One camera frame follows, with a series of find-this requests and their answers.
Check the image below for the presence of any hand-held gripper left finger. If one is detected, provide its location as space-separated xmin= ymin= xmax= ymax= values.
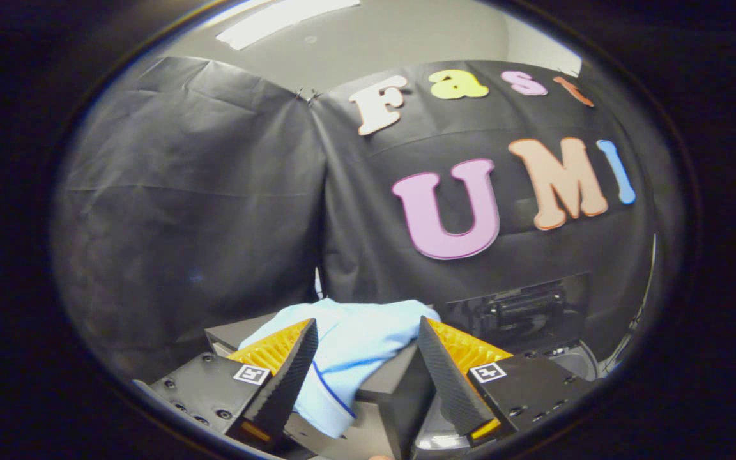
xmin=149 ymin=318 xmax=319 ymax=448

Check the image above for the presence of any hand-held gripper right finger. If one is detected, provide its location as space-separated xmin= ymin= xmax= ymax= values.
xmin=418 ymin=316 xmax=597 ymax=448

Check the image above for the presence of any light blue shirt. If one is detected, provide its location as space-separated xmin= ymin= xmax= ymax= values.
xmin=238 ymin=298 xmax=442 ymax=439

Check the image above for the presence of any black washing machine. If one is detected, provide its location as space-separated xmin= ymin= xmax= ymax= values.
xmin=408 ymin=273 xmax=602 ymax=458

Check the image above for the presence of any dark grey cabinet box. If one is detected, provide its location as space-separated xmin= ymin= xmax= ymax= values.
xmin=205 ymin=312 xmax=438 ymax=460

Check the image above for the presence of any black backdrop cloth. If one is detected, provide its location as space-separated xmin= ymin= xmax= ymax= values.
xmin=49 ymin=56 xmax=669 ymax=384

